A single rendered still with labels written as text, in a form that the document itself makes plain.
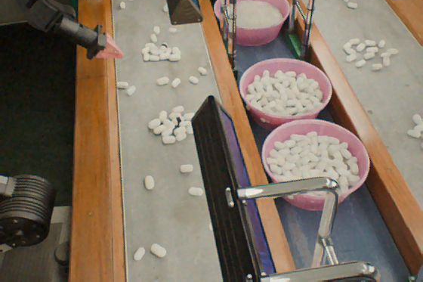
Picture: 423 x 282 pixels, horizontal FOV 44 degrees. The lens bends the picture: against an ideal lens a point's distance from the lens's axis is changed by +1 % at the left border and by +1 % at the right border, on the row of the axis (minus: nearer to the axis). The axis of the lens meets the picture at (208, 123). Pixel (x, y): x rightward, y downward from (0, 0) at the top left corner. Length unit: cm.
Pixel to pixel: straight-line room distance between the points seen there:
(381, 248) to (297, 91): 52
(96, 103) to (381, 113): 81
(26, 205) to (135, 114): 41
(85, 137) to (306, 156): 59
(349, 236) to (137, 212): 51
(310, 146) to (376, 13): 70
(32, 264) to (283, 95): 85
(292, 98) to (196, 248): 57
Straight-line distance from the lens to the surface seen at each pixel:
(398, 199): 129
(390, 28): 188
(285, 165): 133
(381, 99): 158
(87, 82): 159
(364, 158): 137
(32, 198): 129
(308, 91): 156
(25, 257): 158
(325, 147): 140
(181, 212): 124
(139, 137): 142
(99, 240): 120
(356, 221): 134
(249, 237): 75
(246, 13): 191
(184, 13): 127
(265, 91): 156
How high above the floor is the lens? 174
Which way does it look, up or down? 44 degrees down
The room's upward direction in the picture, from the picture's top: 2 degrees counter-clockwise
